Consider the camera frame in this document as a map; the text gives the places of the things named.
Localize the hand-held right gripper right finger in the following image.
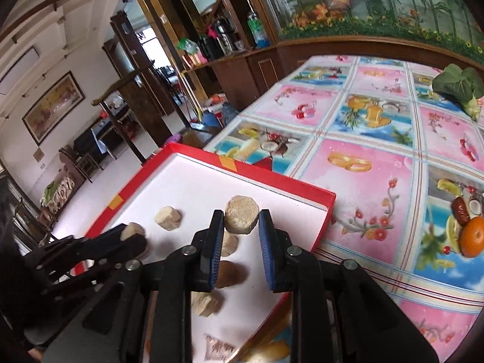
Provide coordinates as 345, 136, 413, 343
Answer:
258, 209, 439, 363

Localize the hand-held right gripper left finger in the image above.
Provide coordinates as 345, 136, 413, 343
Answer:
41, 209, 225, 363

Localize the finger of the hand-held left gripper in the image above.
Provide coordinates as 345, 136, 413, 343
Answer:
41, 237, 148, 300
36, 224, 128, 269

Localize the brownish yam chunk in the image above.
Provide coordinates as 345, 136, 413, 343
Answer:
215, 260, 250, 289

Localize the large beige yam chunk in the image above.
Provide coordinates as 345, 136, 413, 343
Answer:
225, 195, 261, 236

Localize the red cardboard box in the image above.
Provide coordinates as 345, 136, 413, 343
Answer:
81, 142, 336, 363

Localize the clear plastic wrapper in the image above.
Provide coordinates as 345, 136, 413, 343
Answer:
204, 333, 238, 361

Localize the wooden sideboard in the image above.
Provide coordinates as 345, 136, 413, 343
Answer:
185, 45, 282, 112

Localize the orange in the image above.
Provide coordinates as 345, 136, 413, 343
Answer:
459, 215, 484, 258

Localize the black thermos jug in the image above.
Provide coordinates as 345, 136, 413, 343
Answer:
215, 19, 236, 58

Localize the green plastic bottle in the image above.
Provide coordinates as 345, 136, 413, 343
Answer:
247, 11, 270, 49

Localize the green bok choy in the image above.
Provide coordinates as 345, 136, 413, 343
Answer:
432, 64, 484, 122

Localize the framed wall painting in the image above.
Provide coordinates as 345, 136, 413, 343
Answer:
21, 70, 86, 145

